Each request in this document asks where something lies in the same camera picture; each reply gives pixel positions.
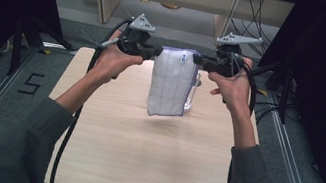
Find white cloth with purple trim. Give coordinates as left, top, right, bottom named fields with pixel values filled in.
left=144, top=43, right=204, bottom=124

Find person's left hand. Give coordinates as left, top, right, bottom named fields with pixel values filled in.
left=91, top=27, right=149, bottom=90

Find person's right hand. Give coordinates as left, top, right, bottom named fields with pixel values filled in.
left=202, top=51, right=261, bottom=117

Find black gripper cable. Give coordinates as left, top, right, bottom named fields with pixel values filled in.
left=227, top=55, right=264, bottom=117
left=47, top=9, right=133, bottom=183

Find grey plug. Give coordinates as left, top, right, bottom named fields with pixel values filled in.
left=100, top=35, right=120, bottom=52

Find black metal stand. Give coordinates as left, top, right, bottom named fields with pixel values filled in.
left=247, top=57, right=304, bottom=126
left=5, top=11, right=80, bottom=87

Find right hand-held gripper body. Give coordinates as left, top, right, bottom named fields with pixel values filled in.
left=208, top=29, right=265, bottom=83

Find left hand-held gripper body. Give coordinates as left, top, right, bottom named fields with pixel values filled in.
left=115, top=9, right=159, bottom=61

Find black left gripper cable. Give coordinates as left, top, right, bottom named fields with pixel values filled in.
left=47, top=9, right=133, bottom=183

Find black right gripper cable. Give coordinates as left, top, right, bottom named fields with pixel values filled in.
left=227, top=55, right=264, bottom=117

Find hanging black cables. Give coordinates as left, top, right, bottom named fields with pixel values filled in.
left=224, top=0, right=287, bottom=60

